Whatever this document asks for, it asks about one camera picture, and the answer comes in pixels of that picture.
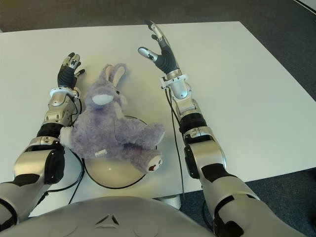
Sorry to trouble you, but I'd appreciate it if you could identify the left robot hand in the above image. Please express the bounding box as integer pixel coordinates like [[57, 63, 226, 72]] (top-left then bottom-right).
[[57, 51, 86, 89]]

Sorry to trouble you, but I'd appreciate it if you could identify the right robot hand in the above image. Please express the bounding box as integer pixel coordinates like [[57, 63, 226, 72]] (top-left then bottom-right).
[[137, 19, 182, 75]]

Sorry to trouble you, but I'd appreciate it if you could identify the purple plush bunny doll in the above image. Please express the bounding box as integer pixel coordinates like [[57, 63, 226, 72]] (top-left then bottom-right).
[[59, 63, 165, 173]]

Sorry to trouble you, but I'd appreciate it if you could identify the white plate black rim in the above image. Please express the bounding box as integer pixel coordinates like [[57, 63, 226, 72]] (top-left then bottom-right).
[[83, 115, 158, 190]]

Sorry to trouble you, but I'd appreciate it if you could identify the white table leg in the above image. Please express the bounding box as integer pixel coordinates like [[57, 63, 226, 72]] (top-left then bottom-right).
[[153, 194, 182, 210]]

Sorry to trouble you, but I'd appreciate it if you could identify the silver robot torso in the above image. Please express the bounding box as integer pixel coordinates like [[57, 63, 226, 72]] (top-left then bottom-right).
[[0, 196, 215, 237]]

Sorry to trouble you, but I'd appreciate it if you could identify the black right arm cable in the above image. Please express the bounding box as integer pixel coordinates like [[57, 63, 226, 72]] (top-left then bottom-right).
[[164, 87, 186, 198]]

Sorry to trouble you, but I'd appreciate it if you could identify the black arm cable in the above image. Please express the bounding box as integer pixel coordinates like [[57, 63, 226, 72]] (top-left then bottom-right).
[[164, 87, 186, 198], [43, 97, 86, 205]]

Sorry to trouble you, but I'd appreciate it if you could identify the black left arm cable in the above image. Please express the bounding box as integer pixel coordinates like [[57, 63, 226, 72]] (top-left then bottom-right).
[[43, 97, 86, 205]]

